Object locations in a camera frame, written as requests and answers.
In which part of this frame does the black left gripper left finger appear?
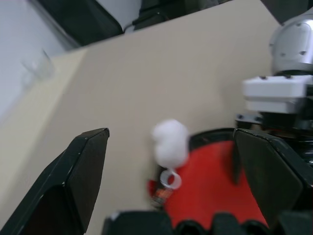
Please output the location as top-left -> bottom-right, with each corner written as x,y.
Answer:
0,127 -> 110,235

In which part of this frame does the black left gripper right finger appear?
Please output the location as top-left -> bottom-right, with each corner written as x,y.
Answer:
233,128 -> 313,230

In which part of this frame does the red table tennis paddle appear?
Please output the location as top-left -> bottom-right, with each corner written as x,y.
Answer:
161,140 -> 270,229

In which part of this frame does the white fluffy pompom charm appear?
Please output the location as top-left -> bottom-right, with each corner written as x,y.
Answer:
151,118 -> 190,168

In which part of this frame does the clear plastic cup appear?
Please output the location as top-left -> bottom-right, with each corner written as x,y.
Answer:
21,48 -> 55,86

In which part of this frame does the dark background equipment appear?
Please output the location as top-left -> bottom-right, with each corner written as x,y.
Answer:
122,0 -> 235,32

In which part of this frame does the large black bag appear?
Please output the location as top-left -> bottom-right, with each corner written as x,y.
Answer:
31,0 -> 124,47

